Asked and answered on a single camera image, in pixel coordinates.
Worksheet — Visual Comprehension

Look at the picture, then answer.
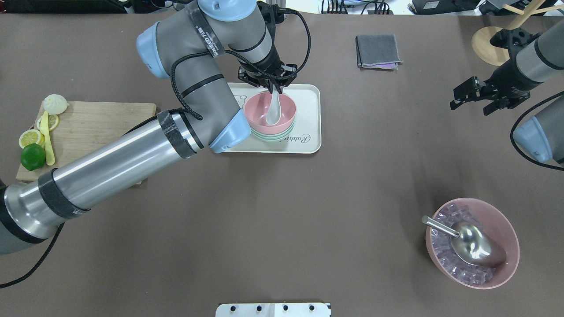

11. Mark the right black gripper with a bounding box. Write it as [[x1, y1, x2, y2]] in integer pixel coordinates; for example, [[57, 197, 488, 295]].
[[450, 76, 536, 116]]

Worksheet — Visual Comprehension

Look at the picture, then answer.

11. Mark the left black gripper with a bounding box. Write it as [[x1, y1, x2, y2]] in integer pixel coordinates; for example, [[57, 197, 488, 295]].
[[237, 59, 298, 94]]

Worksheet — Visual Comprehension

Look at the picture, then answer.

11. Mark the small pink bowl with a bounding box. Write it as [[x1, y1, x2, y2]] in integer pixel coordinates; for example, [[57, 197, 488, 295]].
[[242, 92, 297, 135]]

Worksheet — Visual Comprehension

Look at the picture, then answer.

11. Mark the white ceramic spoon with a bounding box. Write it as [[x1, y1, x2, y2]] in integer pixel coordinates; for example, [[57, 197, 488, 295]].
[[265, 86, 281, 126]]

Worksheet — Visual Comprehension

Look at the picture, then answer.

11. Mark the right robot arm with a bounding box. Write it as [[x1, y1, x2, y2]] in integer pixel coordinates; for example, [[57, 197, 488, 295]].
[[450, 22, 564, 171]]

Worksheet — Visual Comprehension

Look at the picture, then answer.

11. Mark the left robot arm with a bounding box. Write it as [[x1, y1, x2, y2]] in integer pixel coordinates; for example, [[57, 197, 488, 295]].
[[0, 0, 299, 254]]

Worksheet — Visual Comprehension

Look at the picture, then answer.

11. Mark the green bowl stack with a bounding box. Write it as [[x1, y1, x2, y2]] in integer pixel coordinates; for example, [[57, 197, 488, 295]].
[[251, 122, 295, 142]]

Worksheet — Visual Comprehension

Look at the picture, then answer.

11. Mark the large pink ice bowl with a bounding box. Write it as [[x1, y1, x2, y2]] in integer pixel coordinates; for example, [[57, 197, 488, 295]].
[[425, 197, 520, 290]]

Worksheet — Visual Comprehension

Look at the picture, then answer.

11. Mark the wooden cup tree stand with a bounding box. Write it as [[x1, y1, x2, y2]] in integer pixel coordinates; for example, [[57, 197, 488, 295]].
[[471, 0, 563, 66]]

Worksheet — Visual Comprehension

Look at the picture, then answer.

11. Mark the cream rabbit tray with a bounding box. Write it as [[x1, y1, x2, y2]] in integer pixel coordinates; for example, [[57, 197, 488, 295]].
[[228, 83, 322, 154]]

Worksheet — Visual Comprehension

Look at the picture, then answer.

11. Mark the grey folded cloth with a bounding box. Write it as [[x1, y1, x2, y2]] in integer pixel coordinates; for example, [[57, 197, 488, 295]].
[[355, 34, 403, 70]]

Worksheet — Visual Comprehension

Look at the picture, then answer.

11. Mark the metal ice scoop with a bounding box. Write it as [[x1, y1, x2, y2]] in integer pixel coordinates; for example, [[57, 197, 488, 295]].
[[421, 215, 506, 268]]

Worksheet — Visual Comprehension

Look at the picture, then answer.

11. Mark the bamboo cutting board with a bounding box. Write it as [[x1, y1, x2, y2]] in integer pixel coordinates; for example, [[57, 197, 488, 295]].
[[15, 101, 157, 182]]

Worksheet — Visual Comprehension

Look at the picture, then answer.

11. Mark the white steamed bun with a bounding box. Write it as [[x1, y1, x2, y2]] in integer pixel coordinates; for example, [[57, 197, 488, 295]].
[[41, 94, 69, 115]]

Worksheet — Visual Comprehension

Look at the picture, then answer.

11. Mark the lemon slice lower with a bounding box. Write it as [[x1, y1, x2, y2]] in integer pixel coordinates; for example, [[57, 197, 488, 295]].
[[35, 114, 59, 132]]

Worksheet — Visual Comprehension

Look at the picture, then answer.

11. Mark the lemon slice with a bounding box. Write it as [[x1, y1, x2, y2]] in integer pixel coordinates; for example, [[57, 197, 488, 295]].
[[35, 114, 59, 132], [19, 129, 45, 149]]

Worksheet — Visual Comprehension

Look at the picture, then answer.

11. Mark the yellow plastic knife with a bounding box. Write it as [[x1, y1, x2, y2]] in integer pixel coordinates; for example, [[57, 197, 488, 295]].
[[40, 111, 56, 166]]

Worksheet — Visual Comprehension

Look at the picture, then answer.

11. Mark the lemon slice upper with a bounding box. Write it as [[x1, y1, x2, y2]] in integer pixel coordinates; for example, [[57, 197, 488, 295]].
[[19, 129, 45, 149]]

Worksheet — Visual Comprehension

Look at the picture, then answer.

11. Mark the green lime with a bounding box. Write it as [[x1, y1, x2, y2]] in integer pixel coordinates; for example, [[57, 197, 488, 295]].
[[20, 143, 46, 171]]

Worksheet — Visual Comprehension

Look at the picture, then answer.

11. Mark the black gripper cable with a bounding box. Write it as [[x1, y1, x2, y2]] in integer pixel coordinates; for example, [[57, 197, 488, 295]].
[[170, 8, 312, 122]]

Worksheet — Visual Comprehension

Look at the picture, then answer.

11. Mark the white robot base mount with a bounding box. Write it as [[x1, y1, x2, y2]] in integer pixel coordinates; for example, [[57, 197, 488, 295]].
[[215, 302, 332, 317]]

